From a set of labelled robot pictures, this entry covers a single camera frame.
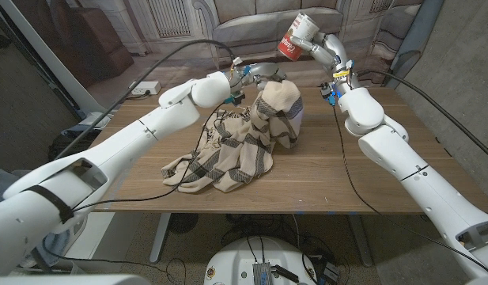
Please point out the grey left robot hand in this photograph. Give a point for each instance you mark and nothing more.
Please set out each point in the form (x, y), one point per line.
(263, 72)

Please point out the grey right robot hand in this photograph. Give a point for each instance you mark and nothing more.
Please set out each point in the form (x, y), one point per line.
(334, 51)

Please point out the red white soup can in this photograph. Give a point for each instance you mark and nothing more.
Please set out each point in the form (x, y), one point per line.
(301, 27)

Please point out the cream plaid fringed scarf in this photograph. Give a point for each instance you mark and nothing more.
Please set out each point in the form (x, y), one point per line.
(235, 154)

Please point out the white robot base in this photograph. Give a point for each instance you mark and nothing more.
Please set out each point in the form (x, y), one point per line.
(235, 257)

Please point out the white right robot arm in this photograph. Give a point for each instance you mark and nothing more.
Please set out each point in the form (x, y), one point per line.
(405, 166)

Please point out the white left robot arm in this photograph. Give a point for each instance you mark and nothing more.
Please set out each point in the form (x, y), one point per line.
(129, 146)

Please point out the printed living room backdrop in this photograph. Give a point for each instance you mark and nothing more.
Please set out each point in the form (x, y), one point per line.
(247, 23)

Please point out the grey blue rolled sheet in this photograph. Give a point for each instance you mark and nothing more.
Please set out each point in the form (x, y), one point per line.
(415, 39)

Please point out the white power strip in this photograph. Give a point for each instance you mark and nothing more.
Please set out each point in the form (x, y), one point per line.
(144, 87)

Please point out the black round floor fan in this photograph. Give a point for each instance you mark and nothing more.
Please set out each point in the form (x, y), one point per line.
(183, 222)

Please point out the grey table leg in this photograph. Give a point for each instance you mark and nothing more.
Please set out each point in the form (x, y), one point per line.
(362, 241)

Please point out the white table leg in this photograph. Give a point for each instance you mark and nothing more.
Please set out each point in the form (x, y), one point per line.
(160, 237)

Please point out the grey finned electronics box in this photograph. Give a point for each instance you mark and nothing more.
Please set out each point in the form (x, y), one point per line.
(262, 274)

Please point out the black connector block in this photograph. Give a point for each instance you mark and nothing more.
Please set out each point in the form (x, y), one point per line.
(286, 274)

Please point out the black bag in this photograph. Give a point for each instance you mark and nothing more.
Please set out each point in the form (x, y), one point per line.
(69, 144)

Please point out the grey floor box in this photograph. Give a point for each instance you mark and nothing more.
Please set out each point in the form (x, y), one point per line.
(331, 272)

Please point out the white leaning board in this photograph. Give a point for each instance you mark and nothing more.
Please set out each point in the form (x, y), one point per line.
(50, 51)

